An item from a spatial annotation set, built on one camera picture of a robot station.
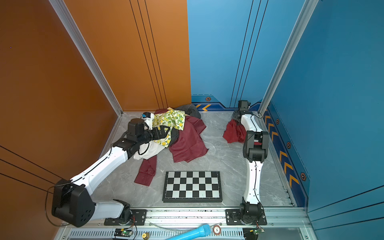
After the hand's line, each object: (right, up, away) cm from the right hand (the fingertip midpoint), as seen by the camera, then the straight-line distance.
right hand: (239, 116), depth 109 cm
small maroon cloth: (-61, -35, -20) cm, 72 cm away
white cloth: (-56, -19, -36) cm, 69 cm away
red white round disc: (-22, -56, -39) cm, 72 cm away
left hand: (-49, -8, -27) cm, 56 cm away
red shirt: (-5, -11, -9) cm, 15 cm away
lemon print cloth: (-47, -2, -7) cm, 47 cm away
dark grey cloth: (-36, +5, +4) cm, 36 cm away
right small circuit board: (-2, -56, -39) cm, 69 cm away
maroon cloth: (-35, -19, -12) cm, 42 cm away
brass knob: (-54, -56, -43) cm, 89 cm away
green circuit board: (-66, -58, -38) cm, 96 cm away
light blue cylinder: (-28, -54, -42) cm, 74 cm away
